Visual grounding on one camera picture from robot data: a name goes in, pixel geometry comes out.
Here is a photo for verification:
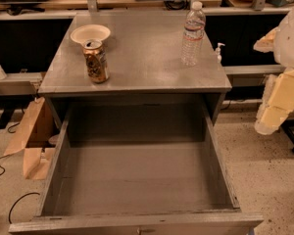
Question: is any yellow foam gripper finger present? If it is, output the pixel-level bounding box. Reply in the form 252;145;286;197
253;27;277;53
255;69;294;135

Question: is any clear plastic water bottle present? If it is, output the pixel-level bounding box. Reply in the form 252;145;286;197
181;1;206;67

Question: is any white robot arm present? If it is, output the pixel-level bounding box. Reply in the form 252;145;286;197
253;7;294;135

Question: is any open grey top drawer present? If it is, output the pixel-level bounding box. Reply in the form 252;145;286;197
9;102;263;235

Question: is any grey metal cabinet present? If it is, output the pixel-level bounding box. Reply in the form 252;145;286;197
39;10;231;120

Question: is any gold soda can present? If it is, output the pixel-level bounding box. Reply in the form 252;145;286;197
82;39;109;83

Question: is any white paper bowl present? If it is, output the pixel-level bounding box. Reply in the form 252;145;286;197
71;24;111;44

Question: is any open cardboard box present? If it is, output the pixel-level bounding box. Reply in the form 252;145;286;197
4;97;55;180

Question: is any black floor cable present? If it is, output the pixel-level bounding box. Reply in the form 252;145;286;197
8;192;41;224

